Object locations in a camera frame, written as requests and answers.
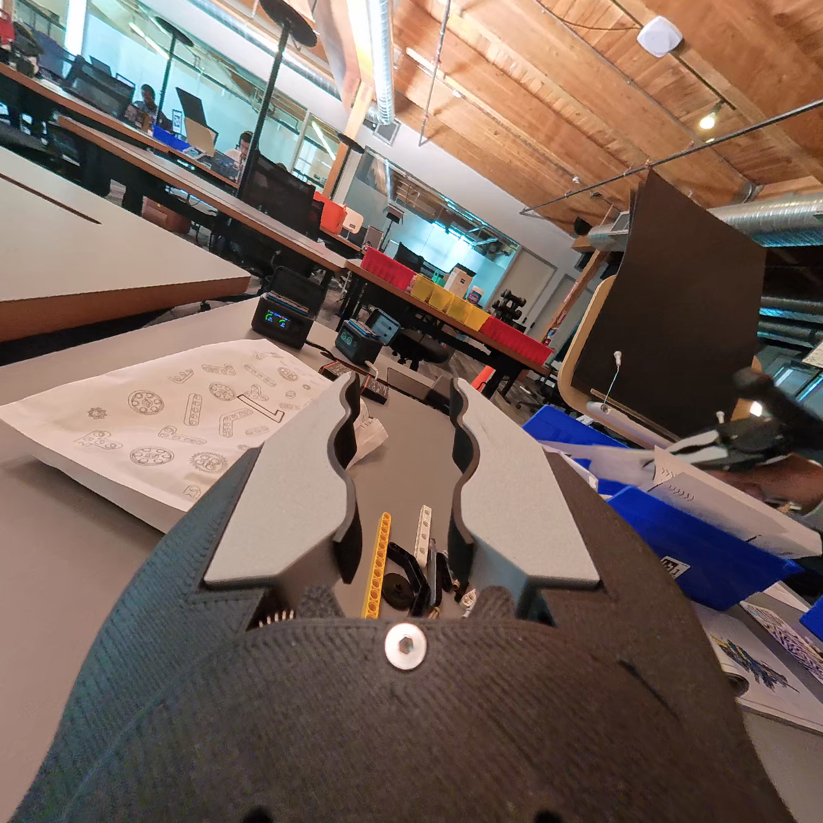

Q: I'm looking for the silver air duct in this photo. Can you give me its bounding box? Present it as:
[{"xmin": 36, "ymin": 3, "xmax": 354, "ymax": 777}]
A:
[
  {"xmin": 366, "ymin": 0, "xmax": 396, "ymax": 126},
  {"xmin": 587, "ymin": 192, "xmax": 823, "ymax": 253}
]

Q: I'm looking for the black office chair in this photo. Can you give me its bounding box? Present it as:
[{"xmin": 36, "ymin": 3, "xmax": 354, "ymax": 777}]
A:
[{"xmin": 389, "ymin": 331, "xmax": 451, "ymax": 370}]

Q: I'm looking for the black computer monitor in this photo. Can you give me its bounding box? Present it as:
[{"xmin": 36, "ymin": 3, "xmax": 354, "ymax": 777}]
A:
[{"xmin": 241, "ymin": 154, "xmax": 317, "ymax": 222}]

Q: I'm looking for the long yellow lego beam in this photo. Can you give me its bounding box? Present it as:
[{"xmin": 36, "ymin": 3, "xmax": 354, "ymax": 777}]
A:
[{"xmin": 360, "ymin": 511, "xmax": 393, "ymax": 620}]

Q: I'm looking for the heap of white paper bags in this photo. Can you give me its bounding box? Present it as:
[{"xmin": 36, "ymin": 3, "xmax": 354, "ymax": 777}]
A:
[{"xmin": 543, "ymin": 437, "xmax": 823, "ymax": 560}]

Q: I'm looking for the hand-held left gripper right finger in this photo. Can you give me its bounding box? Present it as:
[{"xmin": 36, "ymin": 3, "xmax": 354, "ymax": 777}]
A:
[{"xmin": 448, "ymin": 378, "xmax": 603, "ymax": 621}]

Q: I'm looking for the pile of small lego pieces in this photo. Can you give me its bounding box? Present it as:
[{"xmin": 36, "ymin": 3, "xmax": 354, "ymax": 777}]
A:
[{"xmin": 427, "ymin": 539, "xmax": 480, "ymax": 619}]

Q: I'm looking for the black battery charger case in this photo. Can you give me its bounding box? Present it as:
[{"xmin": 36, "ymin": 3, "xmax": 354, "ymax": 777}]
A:
[{"xmin": 250, "ymin": 266, "xmax": 327, "ymax": 351}]

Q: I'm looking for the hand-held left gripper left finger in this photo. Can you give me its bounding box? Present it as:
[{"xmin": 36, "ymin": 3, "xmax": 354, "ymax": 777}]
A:
[{"xmin": 203, "ymin": 372, "xmax": 362, "ymax": 592}]

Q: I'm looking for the black floor lamp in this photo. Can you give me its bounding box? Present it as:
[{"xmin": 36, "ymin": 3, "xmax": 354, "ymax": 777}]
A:
[
  {"xmin": 237, "ymin": 0, "xmax": 319, "ymax": 201},
  {"xmin": 154, "ymin": 16, "xmax": 195, "ymax": 113}
]

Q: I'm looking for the person's right hand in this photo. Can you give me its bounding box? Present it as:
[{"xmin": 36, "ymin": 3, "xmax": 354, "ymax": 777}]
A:
[{"xmin": 715, "ymin": 452, "xmax": 823, "ymax": 512}]

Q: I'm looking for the black angled lego beam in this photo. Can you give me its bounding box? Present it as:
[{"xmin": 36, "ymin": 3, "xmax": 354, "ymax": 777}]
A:
[{"xmin": 384, "ymin": 540, "xmax": 430, "ymax": 617}]

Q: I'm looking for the white ceiling access point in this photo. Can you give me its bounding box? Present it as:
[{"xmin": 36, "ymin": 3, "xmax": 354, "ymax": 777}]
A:
[{"xmin": 637, "ymin": 15, "xmax": 684, "ymax": 59}]

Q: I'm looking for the zebra striped sticker sheet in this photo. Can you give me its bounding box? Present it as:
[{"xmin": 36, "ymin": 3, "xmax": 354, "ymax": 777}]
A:
[{"xmin": 739, "ymin": 600, "xmax": 823, "ymax": 688}]

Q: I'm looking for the lego instruction booklet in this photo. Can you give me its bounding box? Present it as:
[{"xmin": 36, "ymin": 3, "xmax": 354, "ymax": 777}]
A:
[{"xmin": 693, "ymin": 601, "xmax": 823, "ymax": 735}]

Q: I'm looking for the orange crate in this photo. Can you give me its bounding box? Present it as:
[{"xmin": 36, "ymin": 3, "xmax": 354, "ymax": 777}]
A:
[{"xmin": 313, "ymin": 191, "xmax": 349, "ymax": 237}]

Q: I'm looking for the small black battery charger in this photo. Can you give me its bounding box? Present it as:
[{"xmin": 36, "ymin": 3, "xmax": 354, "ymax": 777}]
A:
[{"xmin": 334, "ymin": 308, "xmax": 401, "ymax": 367}]

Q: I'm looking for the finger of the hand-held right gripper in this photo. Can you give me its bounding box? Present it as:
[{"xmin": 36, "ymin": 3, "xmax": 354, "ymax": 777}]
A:
[
  {"xmin": 665, "ymin": 428, "xmax": 724, "ymax": 452},
  {"xmin": 633, "ymin": 447, "xmax": 727, "ymax": 472}
]

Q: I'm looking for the red storage bin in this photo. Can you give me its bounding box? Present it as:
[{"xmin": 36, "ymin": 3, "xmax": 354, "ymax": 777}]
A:
[
  {"xmin": 478, "ymin": 315, "xmax": 555, "ymax": 367},
  {"xmin": 359, "ymin": 246, "xmax": 419, "ymax": 292}
]

